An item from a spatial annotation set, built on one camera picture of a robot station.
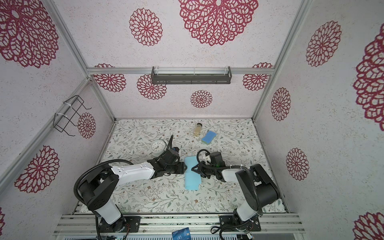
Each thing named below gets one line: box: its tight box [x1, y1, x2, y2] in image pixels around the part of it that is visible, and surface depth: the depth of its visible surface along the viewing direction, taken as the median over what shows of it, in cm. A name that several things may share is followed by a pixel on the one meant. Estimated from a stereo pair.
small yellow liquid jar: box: [194, 122, 203, 137], surface depth 112 cm
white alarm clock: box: [150, 139, 169, 157], surface depth 102 cm
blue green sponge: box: [201, 130, 217, 145], surface depth 111 cm
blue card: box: [171, 227, 192, 240], surface depth 73 cm
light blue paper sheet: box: [184, 155, 202, 191], surface depth 87 cm
